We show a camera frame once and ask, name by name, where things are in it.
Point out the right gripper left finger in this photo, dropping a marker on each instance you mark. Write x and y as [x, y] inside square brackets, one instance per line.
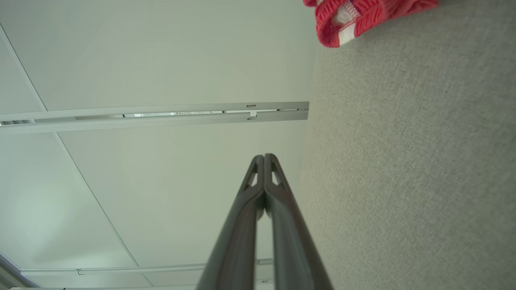
[234, 241]

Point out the grey partition post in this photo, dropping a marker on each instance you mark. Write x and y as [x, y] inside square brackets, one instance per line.
[161, 121]

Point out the red shorts white side stripe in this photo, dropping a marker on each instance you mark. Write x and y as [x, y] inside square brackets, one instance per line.
[367, 16]

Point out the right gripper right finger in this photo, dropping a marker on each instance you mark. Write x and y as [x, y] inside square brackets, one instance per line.
[294, 241]

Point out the grey fabric sofa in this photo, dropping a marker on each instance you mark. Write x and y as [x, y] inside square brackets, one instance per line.
[403, 161]

